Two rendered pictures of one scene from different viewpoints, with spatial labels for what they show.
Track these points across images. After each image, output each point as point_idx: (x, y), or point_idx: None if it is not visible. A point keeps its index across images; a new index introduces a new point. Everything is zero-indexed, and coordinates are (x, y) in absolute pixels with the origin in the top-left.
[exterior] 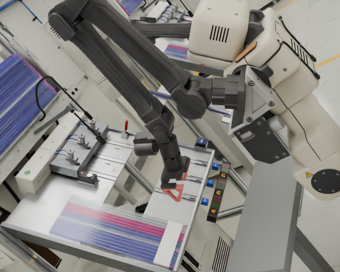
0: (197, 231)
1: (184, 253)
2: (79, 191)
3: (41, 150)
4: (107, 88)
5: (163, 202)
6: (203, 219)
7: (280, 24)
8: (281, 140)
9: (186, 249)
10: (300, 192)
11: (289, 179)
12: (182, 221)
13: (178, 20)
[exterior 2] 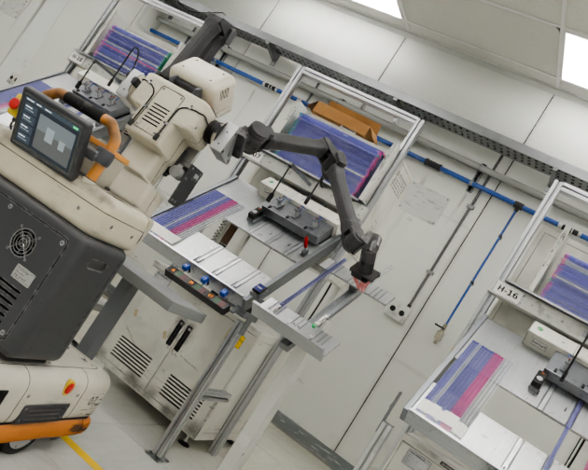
0: (208, 356)
1: (188, 329)
2: (246, 212)
3: (294, 192)
4: None
5: (203, 245)
6: (222, 371)
7: (184, 104)
8: None
9: (191, 333)
10: (124, 278)
11: (144, 278)
12: (175, 247)
13: (580, 389)
